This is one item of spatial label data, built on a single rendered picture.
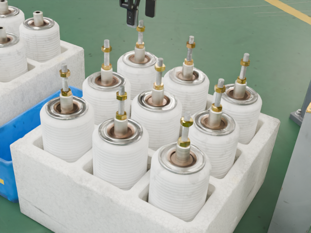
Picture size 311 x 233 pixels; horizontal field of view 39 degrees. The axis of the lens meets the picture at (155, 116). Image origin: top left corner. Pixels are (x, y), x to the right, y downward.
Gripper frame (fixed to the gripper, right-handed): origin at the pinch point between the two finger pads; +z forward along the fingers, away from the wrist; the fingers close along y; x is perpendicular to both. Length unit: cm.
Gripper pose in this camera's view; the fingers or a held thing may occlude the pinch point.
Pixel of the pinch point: (141, 15)
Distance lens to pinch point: 91.5
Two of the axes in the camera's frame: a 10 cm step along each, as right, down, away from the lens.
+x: -8.6, -3.4, 3.9
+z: -0.6, 8.2, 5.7
